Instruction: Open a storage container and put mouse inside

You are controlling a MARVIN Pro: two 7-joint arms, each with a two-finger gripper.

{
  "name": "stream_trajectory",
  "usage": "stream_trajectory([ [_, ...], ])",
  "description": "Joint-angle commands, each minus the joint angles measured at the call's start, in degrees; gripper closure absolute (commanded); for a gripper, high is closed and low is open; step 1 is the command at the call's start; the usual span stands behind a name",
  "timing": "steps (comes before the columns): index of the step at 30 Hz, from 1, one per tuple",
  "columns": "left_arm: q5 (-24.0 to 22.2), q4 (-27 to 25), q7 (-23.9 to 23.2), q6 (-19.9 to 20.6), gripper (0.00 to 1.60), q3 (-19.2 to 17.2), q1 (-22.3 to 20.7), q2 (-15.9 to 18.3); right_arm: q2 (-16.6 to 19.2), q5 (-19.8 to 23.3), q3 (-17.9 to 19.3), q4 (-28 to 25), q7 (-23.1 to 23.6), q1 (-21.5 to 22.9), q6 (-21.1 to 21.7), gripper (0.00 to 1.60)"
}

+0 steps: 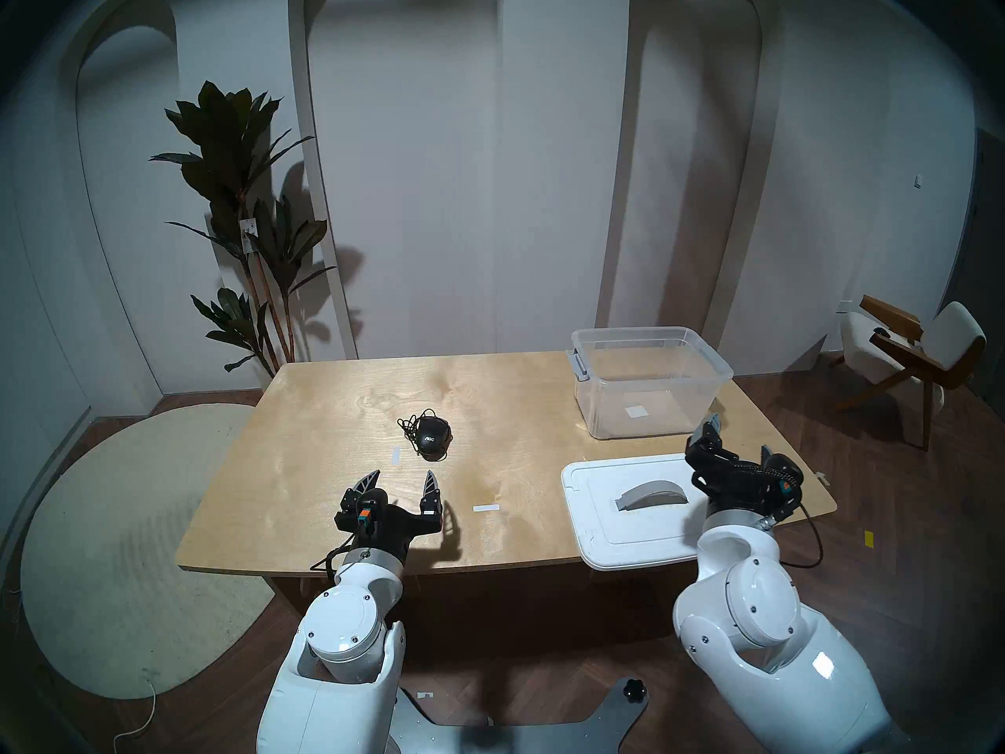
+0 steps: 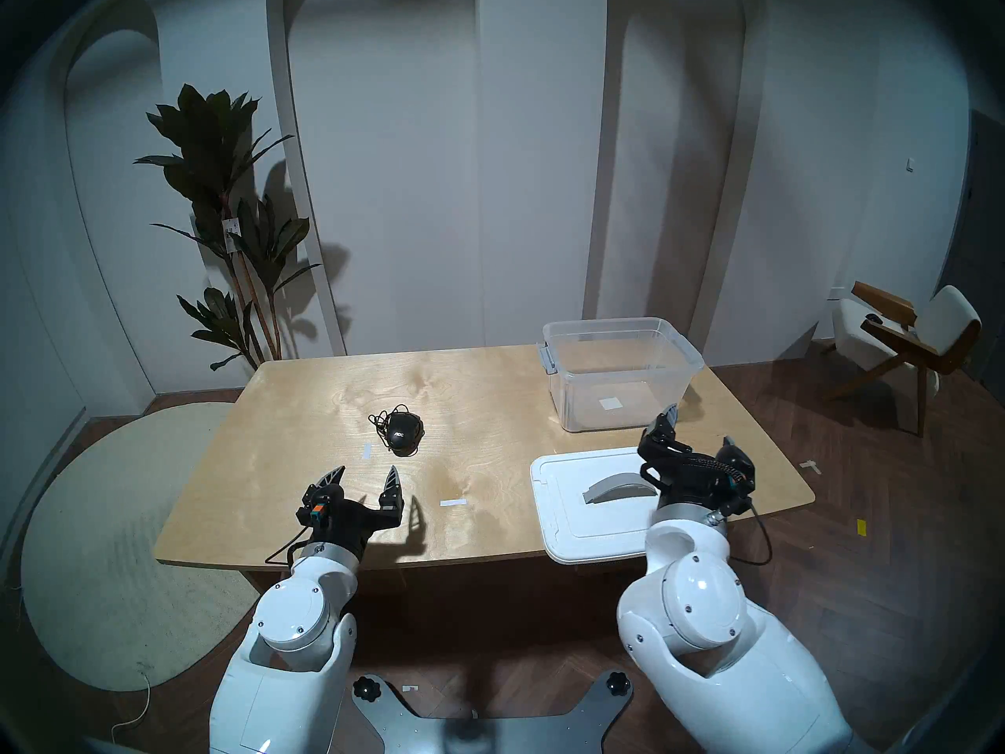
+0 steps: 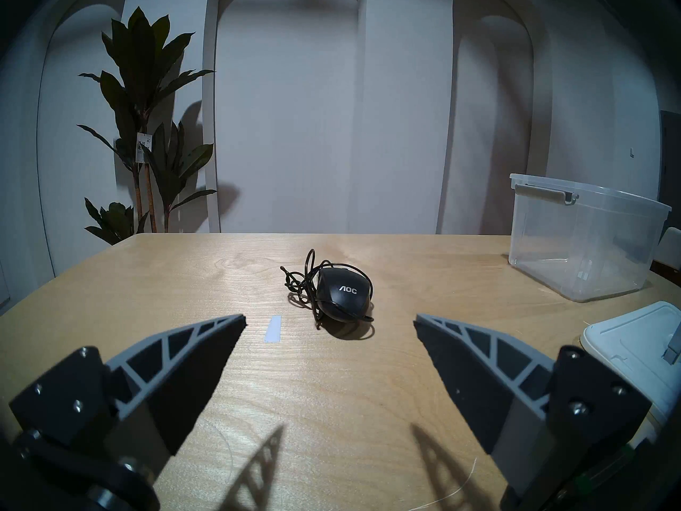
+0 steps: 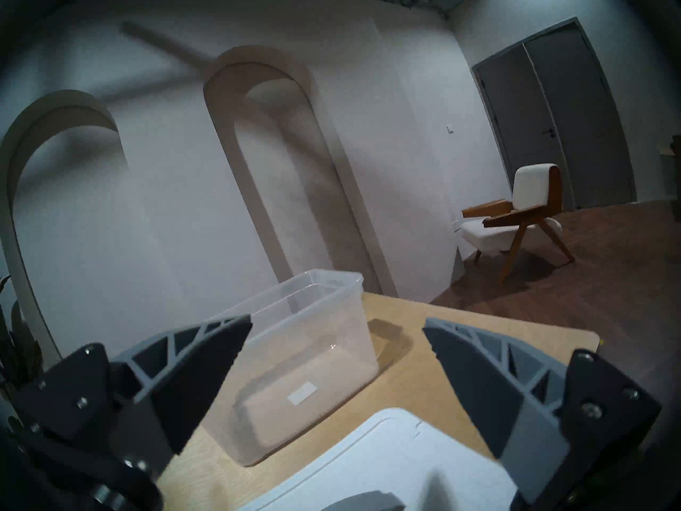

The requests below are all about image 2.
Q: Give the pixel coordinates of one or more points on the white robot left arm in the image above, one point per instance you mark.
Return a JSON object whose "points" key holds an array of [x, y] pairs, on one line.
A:
{"points": [[298, 619]]}

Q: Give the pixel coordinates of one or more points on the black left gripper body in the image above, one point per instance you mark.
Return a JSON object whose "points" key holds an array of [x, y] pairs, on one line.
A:
{"points": [[349, 527]]}

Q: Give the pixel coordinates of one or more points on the round pale green rug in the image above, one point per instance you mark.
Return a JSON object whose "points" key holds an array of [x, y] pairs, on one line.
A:
{"points": [[102, 540]]}

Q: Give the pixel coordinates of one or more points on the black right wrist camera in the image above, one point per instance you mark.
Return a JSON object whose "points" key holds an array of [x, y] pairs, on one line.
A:
{"points": [[740, 481]]}

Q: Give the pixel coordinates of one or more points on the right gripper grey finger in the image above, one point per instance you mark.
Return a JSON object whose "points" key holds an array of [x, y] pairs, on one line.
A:
{"points": [[731, 446], [666, 438]]}

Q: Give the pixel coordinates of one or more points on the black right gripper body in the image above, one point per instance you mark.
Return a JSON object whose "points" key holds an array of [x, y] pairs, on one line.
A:
{"points": [[691, 481]]}

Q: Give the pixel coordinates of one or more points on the black star knob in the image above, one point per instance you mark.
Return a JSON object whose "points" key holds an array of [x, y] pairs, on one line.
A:
{"points": [[619, 684], [366, 688]]}

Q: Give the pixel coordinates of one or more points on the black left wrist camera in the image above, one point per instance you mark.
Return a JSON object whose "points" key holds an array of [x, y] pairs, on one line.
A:
{"points": [[322, 502]]}

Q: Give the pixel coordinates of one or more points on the white plant label tag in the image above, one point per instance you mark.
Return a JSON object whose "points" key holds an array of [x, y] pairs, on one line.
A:
{"points": [[231, 234]]}

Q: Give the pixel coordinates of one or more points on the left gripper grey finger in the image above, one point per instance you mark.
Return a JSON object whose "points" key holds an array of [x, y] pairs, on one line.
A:
{"points": [[392, 499], [330, 480]]}

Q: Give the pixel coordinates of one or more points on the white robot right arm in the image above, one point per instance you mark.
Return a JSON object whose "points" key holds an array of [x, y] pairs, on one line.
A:
{"points": [[707, 611]]}

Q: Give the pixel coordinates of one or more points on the tall dark green plant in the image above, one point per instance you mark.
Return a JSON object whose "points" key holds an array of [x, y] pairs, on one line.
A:
{"points": [[208, 132]]}

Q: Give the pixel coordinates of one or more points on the grey metal robot base plate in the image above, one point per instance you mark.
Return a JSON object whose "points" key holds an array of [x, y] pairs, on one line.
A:
{"points": [[487, 733]]}

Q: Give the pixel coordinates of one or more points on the clear plastic storage container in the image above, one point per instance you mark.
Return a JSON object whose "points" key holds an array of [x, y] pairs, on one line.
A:
{"points": [[597, 416]]}

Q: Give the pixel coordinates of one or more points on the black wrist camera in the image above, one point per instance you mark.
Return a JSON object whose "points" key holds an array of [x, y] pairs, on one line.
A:
{"points": [[740, 481], [322, 502]]}

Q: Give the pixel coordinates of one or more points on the wooden armchair with white cushions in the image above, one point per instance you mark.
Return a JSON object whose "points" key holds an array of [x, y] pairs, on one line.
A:
{"points": [[950, 312]]}

